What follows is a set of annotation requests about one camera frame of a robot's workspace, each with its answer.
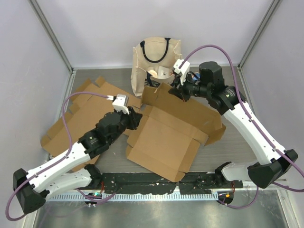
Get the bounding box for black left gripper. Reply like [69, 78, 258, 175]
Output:
[110, 106, 143, 143]

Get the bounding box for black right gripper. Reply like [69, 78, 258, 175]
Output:
[169, 71, 211, 102]

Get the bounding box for brown cardboard box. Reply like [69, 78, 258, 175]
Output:
[126, 84, 226, 182]

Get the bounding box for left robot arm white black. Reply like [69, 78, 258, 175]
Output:
[13, 106, 143, 214]

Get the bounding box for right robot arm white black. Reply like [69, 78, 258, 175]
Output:
[169, 59, 298, 189]

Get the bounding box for white box in bag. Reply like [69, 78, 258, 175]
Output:
[158, 66, 171, 79]

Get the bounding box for tape roll in bag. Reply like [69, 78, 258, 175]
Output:
[147, 67, 158, 78]

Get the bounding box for flat spare cardboard blank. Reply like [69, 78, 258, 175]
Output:
[41, 76, 141, 172]

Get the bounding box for beige canvas tote bag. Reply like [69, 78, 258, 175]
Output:
[131, 37, 182, 96]

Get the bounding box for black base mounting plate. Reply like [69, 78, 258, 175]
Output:
[74, 172, 244, 195]

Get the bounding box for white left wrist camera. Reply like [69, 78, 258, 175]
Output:
[107, 94, 129, 114]

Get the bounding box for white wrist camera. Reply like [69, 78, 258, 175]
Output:
[173, 59, 190, 85]
[107, 94, 129, 114]

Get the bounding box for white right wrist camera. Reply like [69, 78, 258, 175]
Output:
[173, 59, 190, 85]

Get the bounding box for white slotted cable duct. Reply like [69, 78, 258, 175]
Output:
[48, 191, 219, 202]

